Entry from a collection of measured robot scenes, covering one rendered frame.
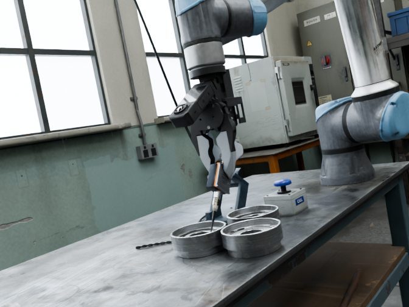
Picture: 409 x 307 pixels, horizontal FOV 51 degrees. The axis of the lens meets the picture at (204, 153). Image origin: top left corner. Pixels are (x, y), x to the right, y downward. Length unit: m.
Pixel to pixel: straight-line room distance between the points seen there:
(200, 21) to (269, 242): 0.41
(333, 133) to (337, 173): 0.11
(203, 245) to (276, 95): 2.38
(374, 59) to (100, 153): 1.85
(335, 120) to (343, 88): 3.47
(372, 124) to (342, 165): 0.15
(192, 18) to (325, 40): 3.99
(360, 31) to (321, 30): 3.65
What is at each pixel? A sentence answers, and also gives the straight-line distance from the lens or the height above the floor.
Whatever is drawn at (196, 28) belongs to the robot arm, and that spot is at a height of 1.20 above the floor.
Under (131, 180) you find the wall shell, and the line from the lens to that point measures 2.76.
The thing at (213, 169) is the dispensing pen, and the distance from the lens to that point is 0.80.
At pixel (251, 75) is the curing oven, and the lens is 3.16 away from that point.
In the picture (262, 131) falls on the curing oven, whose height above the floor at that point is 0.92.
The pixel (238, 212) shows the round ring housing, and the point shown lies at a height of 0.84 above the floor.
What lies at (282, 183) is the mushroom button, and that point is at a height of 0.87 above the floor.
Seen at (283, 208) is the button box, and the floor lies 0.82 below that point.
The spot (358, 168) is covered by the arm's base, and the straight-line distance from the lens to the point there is 1.24.
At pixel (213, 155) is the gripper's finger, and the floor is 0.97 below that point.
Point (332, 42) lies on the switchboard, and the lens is 4.73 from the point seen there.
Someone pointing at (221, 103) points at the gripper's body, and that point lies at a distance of 0.79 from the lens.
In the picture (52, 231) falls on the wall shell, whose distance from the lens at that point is 2.43.
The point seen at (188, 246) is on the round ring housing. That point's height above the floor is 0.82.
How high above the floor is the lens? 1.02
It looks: 3 degrees down
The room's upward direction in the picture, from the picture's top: 11 degrees counter-clockwise
